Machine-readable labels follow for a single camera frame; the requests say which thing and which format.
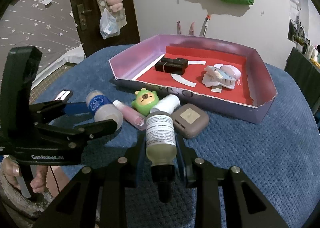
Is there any green bear toy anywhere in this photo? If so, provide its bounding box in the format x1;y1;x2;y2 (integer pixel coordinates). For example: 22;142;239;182
131;88;159;116

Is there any purple cardboard box tray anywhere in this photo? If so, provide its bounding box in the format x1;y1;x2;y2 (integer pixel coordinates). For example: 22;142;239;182
109;35;277;123

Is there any brown square compact case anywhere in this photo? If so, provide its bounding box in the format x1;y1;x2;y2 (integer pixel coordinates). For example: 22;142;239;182
171;103;209;139

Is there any black lipstick box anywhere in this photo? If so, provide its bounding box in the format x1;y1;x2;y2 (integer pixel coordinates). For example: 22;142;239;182
155;61;188;75

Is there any orange tipped stick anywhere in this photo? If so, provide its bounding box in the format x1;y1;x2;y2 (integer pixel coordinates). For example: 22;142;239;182
202;15;210;37

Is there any dark cluttered side table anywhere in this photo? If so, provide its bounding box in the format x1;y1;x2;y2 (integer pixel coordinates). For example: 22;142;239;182
284;48;320;114

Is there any small white pill bottle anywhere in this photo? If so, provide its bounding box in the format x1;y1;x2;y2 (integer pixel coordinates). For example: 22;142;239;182
150;94;180;114

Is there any clear plastic bag on door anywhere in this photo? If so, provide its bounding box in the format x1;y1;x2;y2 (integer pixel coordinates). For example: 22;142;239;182
99;9;120;40

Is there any person's left hand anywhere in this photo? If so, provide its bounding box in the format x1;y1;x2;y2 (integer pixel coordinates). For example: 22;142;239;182
2;157;48;193

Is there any pink tube white cap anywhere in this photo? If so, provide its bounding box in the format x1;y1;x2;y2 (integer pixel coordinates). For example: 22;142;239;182
113;100;146;131

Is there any black star nail polish bottle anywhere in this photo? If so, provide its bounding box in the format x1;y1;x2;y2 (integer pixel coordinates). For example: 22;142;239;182
161;57;188;67

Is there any blue label frosted bottle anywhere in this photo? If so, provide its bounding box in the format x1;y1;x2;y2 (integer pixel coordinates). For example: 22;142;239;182
86;90;123;130

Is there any clear dropper bottle black cap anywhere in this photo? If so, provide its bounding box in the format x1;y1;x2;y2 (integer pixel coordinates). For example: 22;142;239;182
145;111;177;203

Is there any cartoon hair claw clip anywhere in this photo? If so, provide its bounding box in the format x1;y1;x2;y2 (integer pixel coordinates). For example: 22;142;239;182
202;65;235;90

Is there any dark wooden door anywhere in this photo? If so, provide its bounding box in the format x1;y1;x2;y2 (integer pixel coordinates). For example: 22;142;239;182
71;0;140;56

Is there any pink earbuds case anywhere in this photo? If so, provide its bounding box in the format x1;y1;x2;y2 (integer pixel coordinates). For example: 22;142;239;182
215;64;241;86

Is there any pink stick behind box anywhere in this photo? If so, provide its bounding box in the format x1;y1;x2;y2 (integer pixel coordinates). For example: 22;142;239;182
176;21;182;35

